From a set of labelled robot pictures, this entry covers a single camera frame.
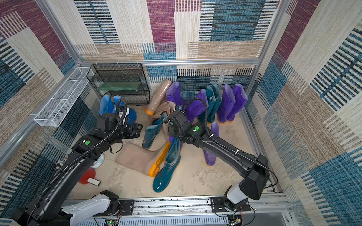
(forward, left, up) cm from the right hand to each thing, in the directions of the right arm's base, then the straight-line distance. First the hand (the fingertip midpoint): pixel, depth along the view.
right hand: (175, 128), depth 77 cm
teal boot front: (-9, +3, -16) cm, 18 cm away
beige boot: (+30, +14, -4) cm, 33 cm away
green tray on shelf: (+31, +37, +4) cm, 49 cm away
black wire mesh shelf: (+46, +38, -2) cm, 59 cm away
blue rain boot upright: (+17, +43, +1) cm, 46 cm away
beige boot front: (-8, +22, -22) cm, 32 cm away
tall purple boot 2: (+21, -40, +1) cm, 45 cm away
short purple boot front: (+16, -11, -3) cm, 20 cm away
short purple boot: (+39, -5, -19) cm, 43 cm away
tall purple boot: (+19, -31, 0) cm, 37 cm away
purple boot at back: (+32, +3, -3) cm, 32 cm away
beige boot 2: (+15, +7, -3) cm, 17 cm away
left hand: (-2, +19, +6) cm, 20 cm away
